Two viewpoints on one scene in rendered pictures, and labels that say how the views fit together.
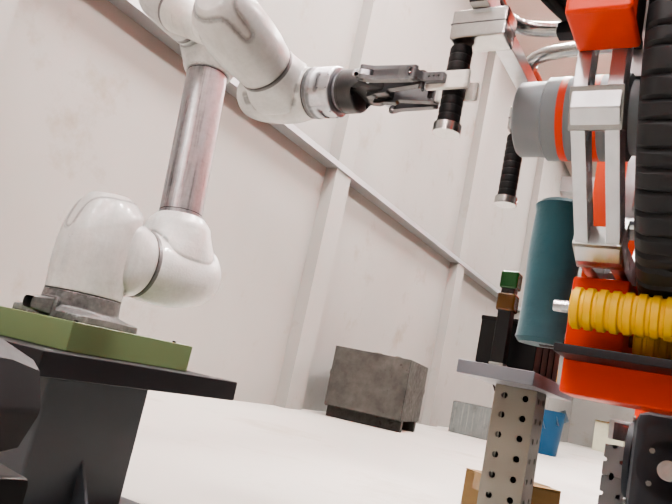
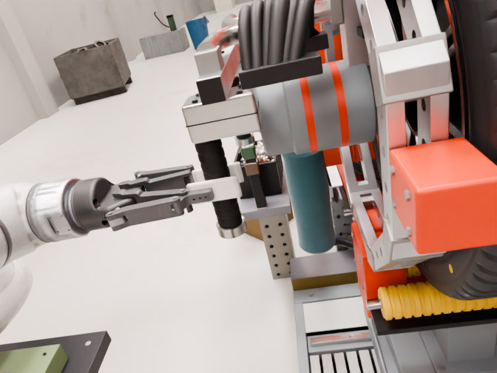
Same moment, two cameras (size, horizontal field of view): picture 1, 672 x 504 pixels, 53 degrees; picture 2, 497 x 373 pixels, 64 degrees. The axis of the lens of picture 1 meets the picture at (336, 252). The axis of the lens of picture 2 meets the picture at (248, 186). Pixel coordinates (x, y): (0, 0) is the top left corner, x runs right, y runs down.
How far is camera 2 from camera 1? 0.88 m
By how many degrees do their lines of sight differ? 44
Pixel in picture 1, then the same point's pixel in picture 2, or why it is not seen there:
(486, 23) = (233, 121)
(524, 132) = (279, 151)
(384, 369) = (95, 58)
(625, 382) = not seen: hidden behind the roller
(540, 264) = (306, 206)
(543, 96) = (291, 123)
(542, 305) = (317, 232)
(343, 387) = (76, 83)
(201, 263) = (9, 283)
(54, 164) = not seen: outside the picture
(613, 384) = not seen: hidden behind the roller
